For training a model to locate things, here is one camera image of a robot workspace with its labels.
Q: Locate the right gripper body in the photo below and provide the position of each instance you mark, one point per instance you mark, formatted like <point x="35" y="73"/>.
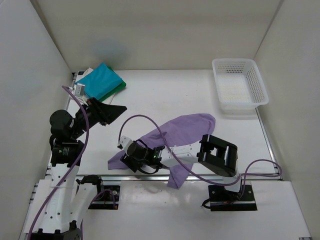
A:
<point x="133" y="164"/>

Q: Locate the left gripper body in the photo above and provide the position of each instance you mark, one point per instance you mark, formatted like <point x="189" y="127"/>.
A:
<point x="90" y="110"/>

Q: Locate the purple t shirt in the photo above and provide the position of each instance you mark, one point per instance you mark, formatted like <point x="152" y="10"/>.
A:
<point x="180" y="131"/>

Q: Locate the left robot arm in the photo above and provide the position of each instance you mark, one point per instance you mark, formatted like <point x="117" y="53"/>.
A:
<point x="61" y="215"/>

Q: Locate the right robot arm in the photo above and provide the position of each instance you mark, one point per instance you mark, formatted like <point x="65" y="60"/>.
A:
<point x="217" y="155"/>

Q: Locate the teal folded t shirt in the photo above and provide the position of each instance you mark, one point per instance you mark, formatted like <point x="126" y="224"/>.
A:
<point x="97" y="81"/>

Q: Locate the green folded t shirt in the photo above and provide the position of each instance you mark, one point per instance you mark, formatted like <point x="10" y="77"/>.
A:
<point x="114" y="87"/>

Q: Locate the white folded t shirt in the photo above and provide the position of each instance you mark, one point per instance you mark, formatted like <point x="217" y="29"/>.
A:
<point x="82" y="74"/>

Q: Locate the white plastic basket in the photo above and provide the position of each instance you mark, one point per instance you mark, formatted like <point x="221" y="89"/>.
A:
<point x="239" y="85"/>

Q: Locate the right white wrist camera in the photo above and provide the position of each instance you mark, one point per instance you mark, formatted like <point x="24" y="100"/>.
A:
<point x="124" y="143"/>

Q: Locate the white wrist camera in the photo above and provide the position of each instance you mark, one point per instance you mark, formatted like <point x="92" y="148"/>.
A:
<point x="79" y="90"/>
<point x="124" y="143"/>

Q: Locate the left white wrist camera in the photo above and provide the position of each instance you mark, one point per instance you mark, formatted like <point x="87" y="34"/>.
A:
<point x="79" y="90"/>

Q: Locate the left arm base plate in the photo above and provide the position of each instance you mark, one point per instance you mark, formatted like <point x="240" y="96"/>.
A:
<point x="106" y="196"/>

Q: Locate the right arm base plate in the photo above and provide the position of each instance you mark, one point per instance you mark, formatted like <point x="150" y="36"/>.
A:
<point x="221" y="200"/>

